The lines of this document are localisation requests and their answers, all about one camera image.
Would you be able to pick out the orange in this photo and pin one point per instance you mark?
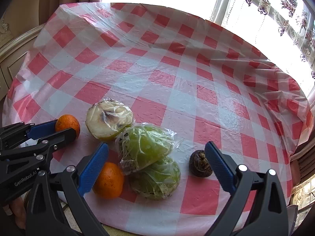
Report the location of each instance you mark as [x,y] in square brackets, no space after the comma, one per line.
[68,121]
[109,184]

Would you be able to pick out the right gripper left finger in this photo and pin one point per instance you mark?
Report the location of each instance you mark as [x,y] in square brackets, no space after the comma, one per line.
[45,215]

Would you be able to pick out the cream cabinet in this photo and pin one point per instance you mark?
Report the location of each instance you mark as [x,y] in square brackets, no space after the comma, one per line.
[12,56]

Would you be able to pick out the left hand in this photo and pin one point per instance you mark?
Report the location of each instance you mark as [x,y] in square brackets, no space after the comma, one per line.
[17,209]

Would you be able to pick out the green fruit top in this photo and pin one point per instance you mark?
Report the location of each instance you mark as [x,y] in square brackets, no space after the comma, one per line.
[142,144]

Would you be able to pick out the right brown curtain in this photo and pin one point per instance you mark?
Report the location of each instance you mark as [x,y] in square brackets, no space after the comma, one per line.
[302,169]

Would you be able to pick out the lace floral curtain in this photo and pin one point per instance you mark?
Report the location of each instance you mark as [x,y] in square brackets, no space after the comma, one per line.
[282,29]

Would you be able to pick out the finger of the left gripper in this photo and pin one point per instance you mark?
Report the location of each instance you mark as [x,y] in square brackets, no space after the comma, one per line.
[55,141]
[27,131]

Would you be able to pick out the green fruit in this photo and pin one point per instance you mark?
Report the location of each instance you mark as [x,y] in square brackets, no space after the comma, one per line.
[157,181]
[142,144]

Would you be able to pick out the red white checkered tablecloth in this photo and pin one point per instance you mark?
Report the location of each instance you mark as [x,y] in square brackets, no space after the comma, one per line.
[176,71]

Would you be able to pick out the dark passion fruit back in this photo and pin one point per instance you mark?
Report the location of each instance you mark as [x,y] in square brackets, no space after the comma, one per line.
[199,165]

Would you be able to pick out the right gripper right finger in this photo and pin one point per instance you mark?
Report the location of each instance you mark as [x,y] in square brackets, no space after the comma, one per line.
[268,214]

